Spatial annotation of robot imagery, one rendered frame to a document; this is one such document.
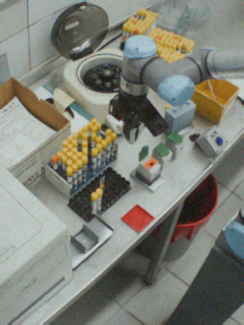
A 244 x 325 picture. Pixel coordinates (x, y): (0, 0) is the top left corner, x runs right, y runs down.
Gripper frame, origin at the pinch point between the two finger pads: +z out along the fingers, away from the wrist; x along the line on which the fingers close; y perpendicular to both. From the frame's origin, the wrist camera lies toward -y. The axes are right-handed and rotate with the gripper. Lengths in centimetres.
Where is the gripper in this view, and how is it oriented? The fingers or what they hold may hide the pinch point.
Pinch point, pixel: (134, 141)
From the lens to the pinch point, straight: 130.1
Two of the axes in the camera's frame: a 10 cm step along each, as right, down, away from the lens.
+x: -6.8, 5.5, -4.8
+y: -7.3, -5.8, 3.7
